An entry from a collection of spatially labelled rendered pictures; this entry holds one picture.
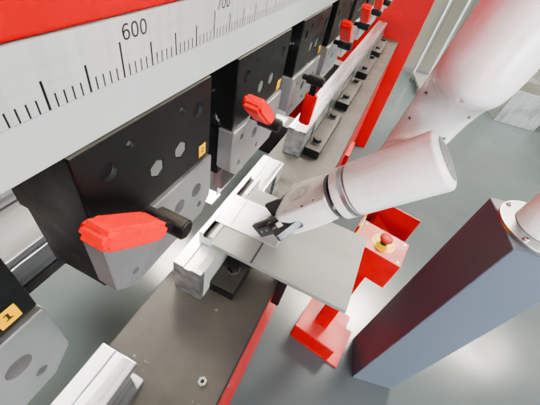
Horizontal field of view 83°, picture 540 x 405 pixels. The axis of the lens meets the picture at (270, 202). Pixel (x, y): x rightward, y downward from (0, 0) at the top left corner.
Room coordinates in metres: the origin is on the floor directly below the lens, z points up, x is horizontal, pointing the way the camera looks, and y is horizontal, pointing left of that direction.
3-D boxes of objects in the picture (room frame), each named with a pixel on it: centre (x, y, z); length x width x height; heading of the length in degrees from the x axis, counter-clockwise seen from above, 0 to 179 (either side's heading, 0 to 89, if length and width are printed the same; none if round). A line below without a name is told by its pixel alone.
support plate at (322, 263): (0.38, -0.06, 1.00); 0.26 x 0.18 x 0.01; 76
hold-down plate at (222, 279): (0.44, 0.01, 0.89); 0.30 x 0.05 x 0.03; 166
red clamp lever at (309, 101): (0.55, -0.02, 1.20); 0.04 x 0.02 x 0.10; 76
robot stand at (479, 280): (0.60, -0.65, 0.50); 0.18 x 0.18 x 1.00; 87
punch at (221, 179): (0.42, 0.08, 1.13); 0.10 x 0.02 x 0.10; 166
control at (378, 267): (0.69, -0.37, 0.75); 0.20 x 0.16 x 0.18; 157
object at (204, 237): (0.44, 0.07, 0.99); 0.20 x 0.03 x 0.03; 166
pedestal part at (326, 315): (0.69, -0.37, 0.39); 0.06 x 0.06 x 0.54; 67
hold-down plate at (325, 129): (0.99, -0.13, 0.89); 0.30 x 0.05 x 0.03; 166
